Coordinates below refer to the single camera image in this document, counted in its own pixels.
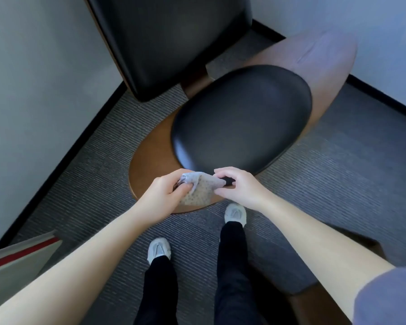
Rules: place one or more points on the person's right hand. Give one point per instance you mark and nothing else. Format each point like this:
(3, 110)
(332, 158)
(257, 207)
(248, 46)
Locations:
(248, 189)

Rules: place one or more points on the person's left hand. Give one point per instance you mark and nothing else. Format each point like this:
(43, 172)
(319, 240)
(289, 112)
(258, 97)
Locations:
(162, 199)

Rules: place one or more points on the light blue cleaning cloth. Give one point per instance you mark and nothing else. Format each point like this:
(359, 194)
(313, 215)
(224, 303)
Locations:
(203, 191)

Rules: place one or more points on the wooden chair with black cushion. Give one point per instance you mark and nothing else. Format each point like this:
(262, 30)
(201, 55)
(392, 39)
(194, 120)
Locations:
(240, 125)

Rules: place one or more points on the person's left forearm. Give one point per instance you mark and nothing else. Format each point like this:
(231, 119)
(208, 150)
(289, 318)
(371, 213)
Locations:
(71, 280)

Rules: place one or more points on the person's right forearm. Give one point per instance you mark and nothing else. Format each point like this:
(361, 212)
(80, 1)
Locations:
(324, 250)

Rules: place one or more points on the small dark wooden chair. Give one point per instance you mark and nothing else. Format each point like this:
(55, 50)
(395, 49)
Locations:
(308, 301)

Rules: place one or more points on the white right sneaker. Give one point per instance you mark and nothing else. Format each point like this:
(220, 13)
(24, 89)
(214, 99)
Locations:
(235, 213)

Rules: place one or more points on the white sneaker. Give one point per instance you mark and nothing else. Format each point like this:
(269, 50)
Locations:
(235, 213)
(159, 248)

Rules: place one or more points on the white left sneaker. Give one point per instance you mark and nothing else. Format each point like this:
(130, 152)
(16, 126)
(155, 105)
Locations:
(159, 248)

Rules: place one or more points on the black trousers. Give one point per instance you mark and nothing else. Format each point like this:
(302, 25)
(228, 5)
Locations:
(233, 274)

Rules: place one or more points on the white panel with red stripe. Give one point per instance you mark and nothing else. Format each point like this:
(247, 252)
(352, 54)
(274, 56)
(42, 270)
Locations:
(17, 267)

